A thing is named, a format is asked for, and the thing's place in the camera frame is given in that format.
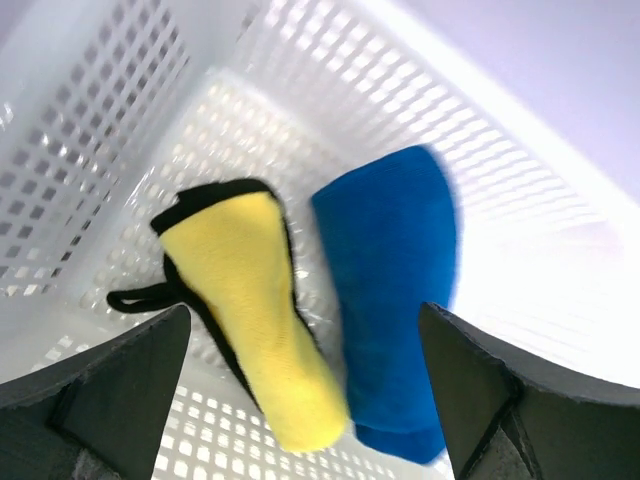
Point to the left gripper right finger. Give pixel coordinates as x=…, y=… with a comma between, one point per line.
x=507, y=413

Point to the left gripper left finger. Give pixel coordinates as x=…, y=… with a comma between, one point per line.
x=99, y=414

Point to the yellow and black towel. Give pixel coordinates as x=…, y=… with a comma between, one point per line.
x=228, y=255

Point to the blue towel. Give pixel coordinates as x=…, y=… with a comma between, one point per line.
x=389, y=234

